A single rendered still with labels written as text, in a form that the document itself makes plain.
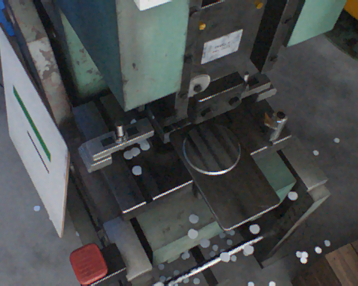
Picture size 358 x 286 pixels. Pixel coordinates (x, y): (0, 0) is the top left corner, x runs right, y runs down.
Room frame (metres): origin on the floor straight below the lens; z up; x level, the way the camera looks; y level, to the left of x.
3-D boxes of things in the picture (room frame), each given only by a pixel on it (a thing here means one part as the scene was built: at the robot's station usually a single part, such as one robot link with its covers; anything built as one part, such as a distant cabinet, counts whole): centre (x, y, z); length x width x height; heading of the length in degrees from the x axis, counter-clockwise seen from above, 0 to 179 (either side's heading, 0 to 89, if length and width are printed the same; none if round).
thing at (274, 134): (0.57, -0.22, 0.75); 0.03 x 0.03 x 0.10; 34
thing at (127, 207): (0.58, -0.01, 0.68); 0.45 x 0.30 x 0.06; 124
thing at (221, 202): (0.43, -0.10, 0.72); 0.25 x 0.14 x 0.14; 34
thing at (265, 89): (0.67, -0.15, 0.76); 0.17 x 0.06 x 0.10; 124
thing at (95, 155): (0.48, 0.13, 0.76); 0.17 x 0.06 x 0.10; 124
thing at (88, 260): (0.20, 0.14, 0.72); 0.07 x 0.06 x 0.08; 34
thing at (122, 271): (0.21, 0.12, 0.62); 0.10 x 0.06 x 0.20; 124
